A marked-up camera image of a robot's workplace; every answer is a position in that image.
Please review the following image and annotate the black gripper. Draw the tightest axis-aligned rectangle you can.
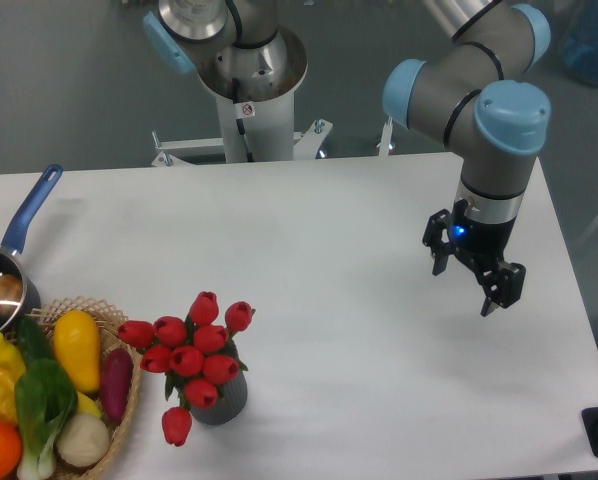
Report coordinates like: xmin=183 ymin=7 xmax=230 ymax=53
xmin=422 ymin=209 xmax=526 ymax=317

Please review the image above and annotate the red tulip bouquet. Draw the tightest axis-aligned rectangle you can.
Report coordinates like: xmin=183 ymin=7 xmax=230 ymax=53
xmin=118 ymin=291 xmax=256 ymax=447

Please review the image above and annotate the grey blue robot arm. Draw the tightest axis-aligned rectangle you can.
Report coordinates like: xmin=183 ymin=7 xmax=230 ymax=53
xmin=143 ymin=1 xmax=551 ymax=314

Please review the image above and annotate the grey ribbed vase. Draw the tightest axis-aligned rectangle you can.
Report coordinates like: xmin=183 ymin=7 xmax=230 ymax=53
xmin=181 ymin=339 xmax=248 ymax=426

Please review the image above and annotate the blue translucent container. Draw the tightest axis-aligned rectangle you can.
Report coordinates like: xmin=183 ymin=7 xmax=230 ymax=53
xmin=559 ymin=0 xmax=598 ymax=87

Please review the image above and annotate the woven bamboo basket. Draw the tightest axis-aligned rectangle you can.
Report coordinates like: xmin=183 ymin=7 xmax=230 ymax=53
xmin=30 ymin=297 xmax=141 ymax=479

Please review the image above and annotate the purple eggplant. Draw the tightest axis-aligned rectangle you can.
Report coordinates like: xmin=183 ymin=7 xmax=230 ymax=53
xmin=99 ymin=348 xmax=133 ymax=423

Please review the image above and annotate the yellow squash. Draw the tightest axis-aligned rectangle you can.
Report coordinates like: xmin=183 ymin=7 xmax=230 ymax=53
xmin=53 ymin=310 xmax=101 ymax=395

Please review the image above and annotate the white garlic bulb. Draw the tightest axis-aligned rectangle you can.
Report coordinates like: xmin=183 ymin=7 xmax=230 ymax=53
xmin=56 ymin=413 xmax=110 ymax=468

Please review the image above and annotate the green bok choy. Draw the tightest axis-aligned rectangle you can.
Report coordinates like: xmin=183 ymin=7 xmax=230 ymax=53
xmin=15 ymin=359 xmax=77 ymax=479

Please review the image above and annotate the brown bread roll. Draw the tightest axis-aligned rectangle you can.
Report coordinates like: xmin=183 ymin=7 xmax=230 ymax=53
xmin=0 ymin=274 xmax=23 ymax=316

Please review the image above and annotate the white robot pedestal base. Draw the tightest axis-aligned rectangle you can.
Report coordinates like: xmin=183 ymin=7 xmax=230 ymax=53
xmin=145 ymin=25 xmax=333 ymax=166

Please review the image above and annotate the blue handled saucepan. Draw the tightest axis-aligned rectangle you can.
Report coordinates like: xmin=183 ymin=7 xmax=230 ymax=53
xmin=0 ymin=164 xmax=63 ymax=335

